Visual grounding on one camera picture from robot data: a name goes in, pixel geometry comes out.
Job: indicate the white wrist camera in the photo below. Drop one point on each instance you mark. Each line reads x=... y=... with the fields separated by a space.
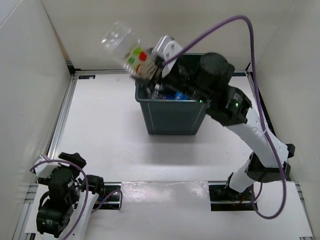
x=44 y=170
x=166 y=48

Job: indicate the crushed bottle inside bin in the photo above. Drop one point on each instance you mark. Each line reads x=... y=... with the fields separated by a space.
x=162 y=93

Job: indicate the clear bottle light blue label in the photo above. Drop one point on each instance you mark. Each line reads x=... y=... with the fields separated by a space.
x=181 y=96

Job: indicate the aluminium table frame rail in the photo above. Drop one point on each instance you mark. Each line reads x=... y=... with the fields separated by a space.
x=57 y=137

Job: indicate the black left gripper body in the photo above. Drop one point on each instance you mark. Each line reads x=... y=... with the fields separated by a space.
x=75 y=171

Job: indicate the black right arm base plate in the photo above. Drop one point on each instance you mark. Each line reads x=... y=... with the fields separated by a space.
x=225 y=200

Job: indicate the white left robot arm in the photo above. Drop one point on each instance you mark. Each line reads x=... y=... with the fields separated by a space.
x=65 y=209

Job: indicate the dark green plastic bin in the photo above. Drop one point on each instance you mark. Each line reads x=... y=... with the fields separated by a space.
x=171 y=117

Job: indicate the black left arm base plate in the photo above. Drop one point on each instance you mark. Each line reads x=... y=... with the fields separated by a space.
x=112 y=198

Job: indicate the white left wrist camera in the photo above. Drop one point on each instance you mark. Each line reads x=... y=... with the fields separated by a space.
x=44 y=170

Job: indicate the black blue table sticker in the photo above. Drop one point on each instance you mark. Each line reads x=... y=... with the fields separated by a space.
x=86 y=77

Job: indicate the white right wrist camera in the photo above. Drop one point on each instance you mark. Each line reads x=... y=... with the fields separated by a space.
x=166 y=48

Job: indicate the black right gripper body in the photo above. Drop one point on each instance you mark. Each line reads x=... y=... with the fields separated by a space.
x=182 y=79

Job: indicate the clear bottle apple label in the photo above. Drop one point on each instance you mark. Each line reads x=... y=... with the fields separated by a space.
x=128 y=51

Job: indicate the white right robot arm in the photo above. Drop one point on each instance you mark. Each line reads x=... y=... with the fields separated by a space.
x=209 y=84

